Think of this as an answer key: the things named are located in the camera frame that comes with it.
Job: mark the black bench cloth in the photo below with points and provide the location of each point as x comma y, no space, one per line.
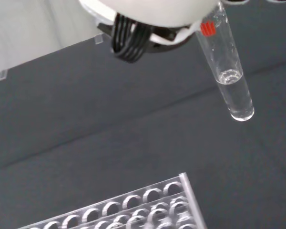
109,119

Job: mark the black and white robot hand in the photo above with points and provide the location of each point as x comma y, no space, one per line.
147,9

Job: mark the clear cloth clip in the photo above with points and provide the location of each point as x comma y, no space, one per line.
99,39
3,75

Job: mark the clear plastic test tube rack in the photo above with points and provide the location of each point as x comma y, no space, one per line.
133,207

